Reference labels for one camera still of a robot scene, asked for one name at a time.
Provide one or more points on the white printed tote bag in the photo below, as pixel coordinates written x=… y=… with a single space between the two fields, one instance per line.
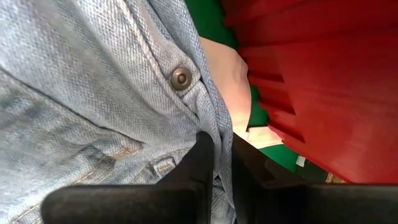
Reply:
x=231 y=87

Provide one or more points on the red plastic laundry bin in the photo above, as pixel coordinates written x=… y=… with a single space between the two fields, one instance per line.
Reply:
x=326 y=93

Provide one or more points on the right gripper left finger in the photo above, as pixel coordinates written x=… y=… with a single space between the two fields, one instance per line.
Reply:
x=140 y=205

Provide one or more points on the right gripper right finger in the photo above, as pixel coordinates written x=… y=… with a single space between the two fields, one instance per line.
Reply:
x=295 y=205

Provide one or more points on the light blue jeans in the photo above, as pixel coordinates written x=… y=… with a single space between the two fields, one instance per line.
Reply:
x=93 y=93

